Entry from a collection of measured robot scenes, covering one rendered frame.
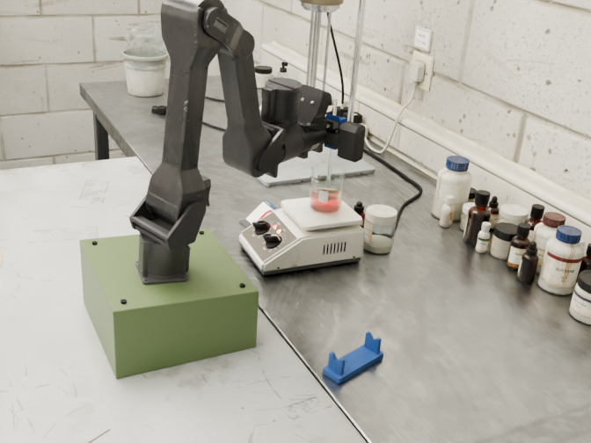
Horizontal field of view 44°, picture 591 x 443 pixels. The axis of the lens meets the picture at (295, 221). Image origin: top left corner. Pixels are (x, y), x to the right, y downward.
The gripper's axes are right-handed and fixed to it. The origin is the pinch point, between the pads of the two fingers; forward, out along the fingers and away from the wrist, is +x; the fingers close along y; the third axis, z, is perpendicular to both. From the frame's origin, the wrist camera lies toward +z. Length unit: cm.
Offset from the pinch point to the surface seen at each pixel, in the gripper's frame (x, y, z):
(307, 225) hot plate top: -7.5, -1.4, -16.6
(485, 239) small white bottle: 22.2, -22.5, -22.8
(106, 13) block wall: 120, 214, -26
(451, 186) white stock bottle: 30.6, -10.2, -18.0
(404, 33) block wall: 67, 26, 3
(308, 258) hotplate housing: -7.9, -2.3, -22.8
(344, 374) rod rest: -29.3, -25.2, -24.1
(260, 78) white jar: 80, 84, -23
